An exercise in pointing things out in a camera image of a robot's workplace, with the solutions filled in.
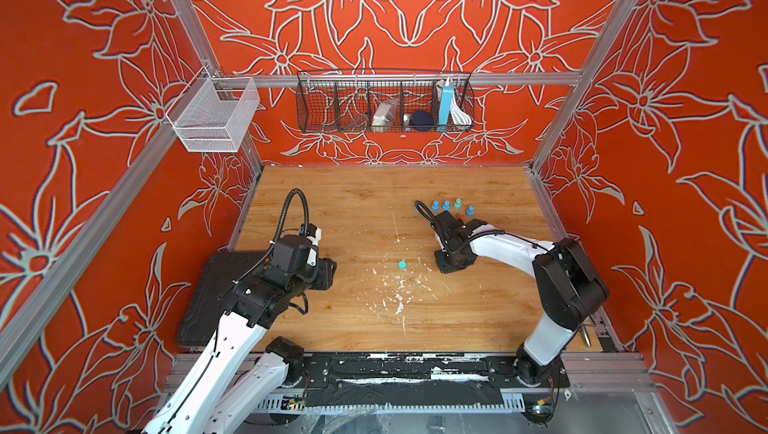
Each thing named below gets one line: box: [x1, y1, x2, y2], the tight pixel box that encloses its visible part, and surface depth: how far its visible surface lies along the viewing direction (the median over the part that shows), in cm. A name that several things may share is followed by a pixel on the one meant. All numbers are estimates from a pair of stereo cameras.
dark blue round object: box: [410, 110, 434, 132], surface depth 97 cm
